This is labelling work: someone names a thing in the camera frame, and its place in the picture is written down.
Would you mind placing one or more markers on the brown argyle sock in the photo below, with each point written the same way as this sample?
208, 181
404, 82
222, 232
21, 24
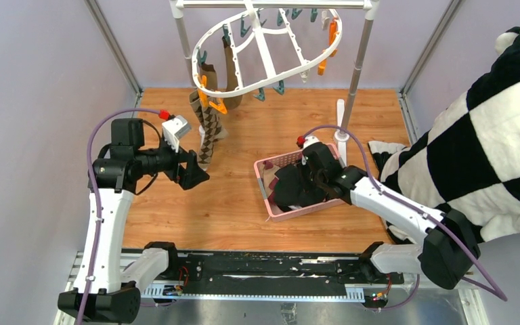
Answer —
201, 113
216, 131

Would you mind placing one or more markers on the white metal drying rack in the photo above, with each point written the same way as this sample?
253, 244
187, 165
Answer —
269, 14

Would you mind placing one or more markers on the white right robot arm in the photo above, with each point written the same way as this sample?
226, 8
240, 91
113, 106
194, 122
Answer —
443, 247

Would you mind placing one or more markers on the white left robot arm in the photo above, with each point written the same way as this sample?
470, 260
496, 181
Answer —
103, 291

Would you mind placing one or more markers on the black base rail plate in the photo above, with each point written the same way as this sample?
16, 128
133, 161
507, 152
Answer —
269, 275

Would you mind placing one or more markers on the pink plastic basket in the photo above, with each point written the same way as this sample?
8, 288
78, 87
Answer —
273, 212

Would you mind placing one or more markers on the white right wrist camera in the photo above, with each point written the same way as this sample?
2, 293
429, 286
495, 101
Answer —
308, 144

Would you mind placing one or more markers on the white oval clip hanger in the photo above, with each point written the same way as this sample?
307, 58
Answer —
248, 30

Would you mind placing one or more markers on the black sock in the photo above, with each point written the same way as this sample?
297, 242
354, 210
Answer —
291, 179
311, 196

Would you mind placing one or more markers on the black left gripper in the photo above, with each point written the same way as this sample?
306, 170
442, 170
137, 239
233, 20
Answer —
191, 175

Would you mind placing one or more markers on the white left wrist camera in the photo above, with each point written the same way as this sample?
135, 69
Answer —
173, 130

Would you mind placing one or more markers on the tan sock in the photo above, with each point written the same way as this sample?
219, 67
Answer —
233, 102
208, 71

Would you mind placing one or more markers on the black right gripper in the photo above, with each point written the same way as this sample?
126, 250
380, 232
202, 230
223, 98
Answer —
306, 164

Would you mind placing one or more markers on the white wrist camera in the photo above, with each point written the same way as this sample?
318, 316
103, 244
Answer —
173, 130
308, 144

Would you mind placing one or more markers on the black white checkered blanket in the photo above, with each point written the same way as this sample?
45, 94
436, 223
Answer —
469, 160

